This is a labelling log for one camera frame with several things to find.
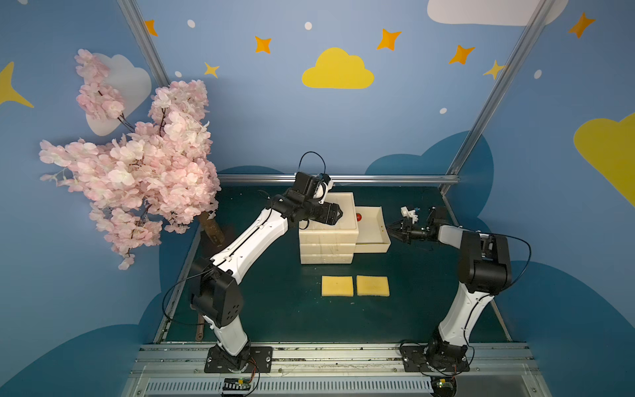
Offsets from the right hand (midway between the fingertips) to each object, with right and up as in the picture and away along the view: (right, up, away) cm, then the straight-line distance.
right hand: (390, 228), depth 95 cm
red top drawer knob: (-13, +5, -7) cm, 16 cm away
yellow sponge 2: (-20, -21, -6) cm, 30 cm away
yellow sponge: (-9, -21, -6) cm, 23 cm away
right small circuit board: (+10, -46, -22) cm, 52 cm away
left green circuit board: (-52, -45, -22) cm, 73 cm away
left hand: (-23, +8, -13) cm, 28 cm away
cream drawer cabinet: (-27, -4, -12) cm, 30 cm away
